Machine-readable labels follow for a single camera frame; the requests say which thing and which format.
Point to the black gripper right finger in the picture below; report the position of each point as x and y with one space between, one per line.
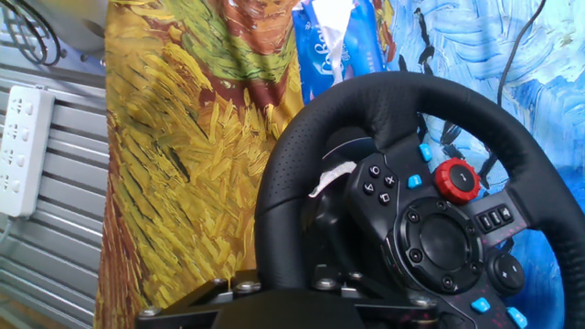
393 308

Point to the white power strip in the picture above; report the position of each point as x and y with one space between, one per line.
25 151

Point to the blue tissue pack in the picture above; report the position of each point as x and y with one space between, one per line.
311 55

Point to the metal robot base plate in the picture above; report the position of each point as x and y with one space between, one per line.
84 57

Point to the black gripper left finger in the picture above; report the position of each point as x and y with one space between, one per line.
201 301

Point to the black racing steering wheel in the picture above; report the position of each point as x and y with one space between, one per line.
320 137

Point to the painted blue yellow tablecloth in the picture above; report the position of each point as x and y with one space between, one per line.
183 160

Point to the black wheel base housing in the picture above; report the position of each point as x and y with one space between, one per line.
329 228

